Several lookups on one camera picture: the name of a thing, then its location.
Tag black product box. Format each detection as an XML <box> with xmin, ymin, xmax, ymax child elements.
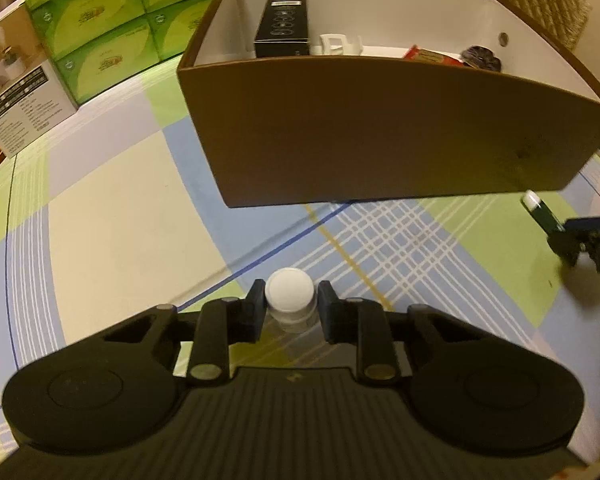
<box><xmin>253</xmin><ymin>0</ymin><xmax>311</xmax><ymax>58</ymax></box>

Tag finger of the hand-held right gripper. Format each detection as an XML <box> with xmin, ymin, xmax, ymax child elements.
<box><xmin>547</xmin><ymin>216</ymin><xmax>600</xmax><ymax>267</ymax></box>

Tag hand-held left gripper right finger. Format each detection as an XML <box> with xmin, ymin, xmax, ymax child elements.
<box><xmin>317</xmin><ymin>281</ymin><xmax>486</xmax><ymax>385</ymax></box>

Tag brown velvet scrunchie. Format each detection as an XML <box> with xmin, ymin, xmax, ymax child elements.
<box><xmin>460</xmin><ymin>46</ymin><xmax>503</xmax><ymax>72</ymax></box>

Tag white-capped small bottle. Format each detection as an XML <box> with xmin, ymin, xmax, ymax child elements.
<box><xmin>265</xmin><ymin>268</ymin><xmax>315</xmax><ymax>333</ymax></box>

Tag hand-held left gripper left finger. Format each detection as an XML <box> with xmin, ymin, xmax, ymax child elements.
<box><xmin>100</xmin><ymin>280</ymin><xmax>269</xmax><ymax>387</ymax></box>

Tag white plastic holder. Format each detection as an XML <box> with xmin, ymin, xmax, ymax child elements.
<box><xmin>310</xmin><ymin>33</ymin><xmax>366</xmax><ymax>57</ymax></box>

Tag dark green white-capped tube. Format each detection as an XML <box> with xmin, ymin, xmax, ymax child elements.
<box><xmin>521</xmin><ymin>190</ymin><xmax>566</xmax><ymax>233</ymax></box>

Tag stack of green tissue boxes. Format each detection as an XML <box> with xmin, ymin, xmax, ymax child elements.
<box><xmin>10</xmin><ymin>0</ymin><xmax>226</xmax><ymax>106</ymax></box>

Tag brown cardboard box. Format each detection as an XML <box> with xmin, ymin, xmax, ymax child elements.
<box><xmin>176</xmin><ymin>0</ymin><xmax>600</xmax><ymax>209</ymax></box>

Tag red snack packet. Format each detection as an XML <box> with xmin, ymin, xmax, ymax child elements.
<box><xmin>404</xmin><ymin>46</ymin><xmax>466</xmax><ymax>67</ymax></box>

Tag checked cloth desktop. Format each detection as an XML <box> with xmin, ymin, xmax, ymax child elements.
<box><xmin>0</xmin><ymin>60</ymin><xmax>600</xmax><ymax>466</ymax></box>

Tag white product box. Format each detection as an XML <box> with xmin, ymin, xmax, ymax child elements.
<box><xmin>0</xmin><ymin>0</ymin><xmax>79</xmax><ymax>159</ymax></box>

